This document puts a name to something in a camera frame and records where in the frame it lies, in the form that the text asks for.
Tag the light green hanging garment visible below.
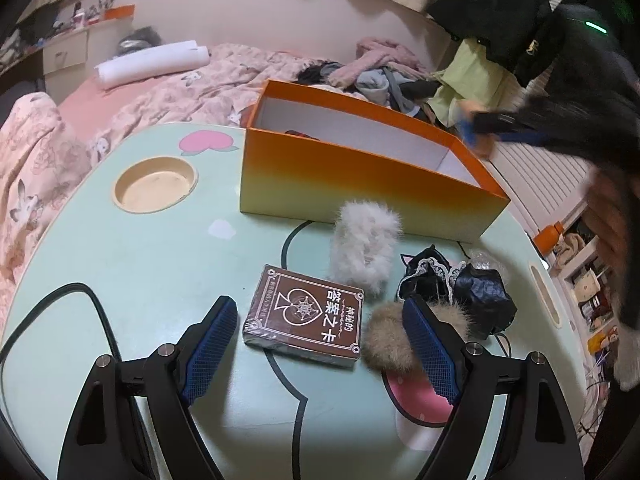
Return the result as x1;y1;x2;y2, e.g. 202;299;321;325
425;37;526;126

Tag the white drawer cabinet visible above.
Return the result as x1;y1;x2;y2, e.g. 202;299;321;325
42;27;121;78

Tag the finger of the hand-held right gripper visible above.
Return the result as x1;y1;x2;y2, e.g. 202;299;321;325
495;131;551;148
460;109;536;137

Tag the grey and black bag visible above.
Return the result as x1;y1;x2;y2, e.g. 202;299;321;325
117;27;163;56

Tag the brown fluffy scrunchie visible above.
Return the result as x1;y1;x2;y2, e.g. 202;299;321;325
361;300;471;373

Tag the black hanging jacket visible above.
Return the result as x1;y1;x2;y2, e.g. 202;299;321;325
427;0;591;86

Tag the white rolled paper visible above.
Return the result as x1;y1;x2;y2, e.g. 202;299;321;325
95;40;211;92

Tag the grey and black clothes pile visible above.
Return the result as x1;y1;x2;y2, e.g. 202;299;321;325
297;60;451;121

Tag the brown card deck box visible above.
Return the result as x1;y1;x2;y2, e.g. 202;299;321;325
242;264;365;370

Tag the large orange cardboard box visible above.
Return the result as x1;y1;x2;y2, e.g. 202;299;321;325
239;79;511;242

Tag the person's right hand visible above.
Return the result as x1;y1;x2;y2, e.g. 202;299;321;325
589;170;640;332

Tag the orange bottle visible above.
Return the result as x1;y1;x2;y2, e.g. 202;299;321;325
532;222;566;256

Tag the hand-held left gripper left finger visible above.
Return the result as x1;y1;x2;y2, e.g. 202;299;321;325
55;296;238;480

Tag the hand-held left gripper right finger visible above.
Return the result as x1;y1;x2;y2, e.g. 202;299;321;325
401;294;586;480

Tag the clear crinkled plastic bag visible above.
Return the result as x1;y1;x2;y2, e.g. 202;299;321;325
467;249;508;281

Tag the beige stuffed toy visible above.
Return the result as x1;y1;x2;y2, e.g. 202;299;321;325
555;232;586;266

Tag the black lace-trimmed garment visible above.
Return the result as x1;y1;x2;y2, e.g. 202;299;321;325
397;246;518;338

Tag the black cable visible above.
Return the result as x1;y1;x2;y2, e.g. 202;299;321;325
0;284;121;391

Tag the pink floral blanket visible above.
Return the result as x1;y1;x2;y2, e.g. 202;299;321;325
0;42;441;281

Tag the white fluffy scrunchie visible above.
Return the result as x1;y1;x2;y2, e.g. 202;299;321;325
327;201;403;295

